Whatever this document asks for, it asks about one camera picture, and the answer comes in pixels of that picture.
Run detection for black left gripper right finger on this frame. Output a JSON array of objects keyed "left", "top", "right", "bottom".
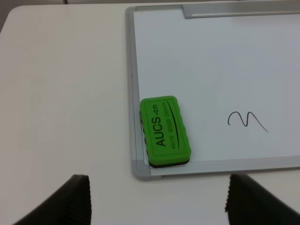
[{"left": 225, "top": 174, "right": 300, "bottom": 225}]

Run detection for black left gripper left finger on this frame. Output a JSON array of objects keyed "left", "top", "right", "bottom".
[{"left": 15, "top": 174, "right": 91, "bottom": 225}]

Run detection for green whiteboard eraser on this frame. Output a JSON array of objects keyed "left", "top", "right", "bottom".
[{"left": 140, "top": 96, "right": 191, "bottom": 168}]

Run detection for aluminium framed whiteboard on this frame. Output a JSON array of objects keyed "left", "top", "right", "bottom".
[{"left": 125, "top": 0, "right": 300, "bottom": 180}]

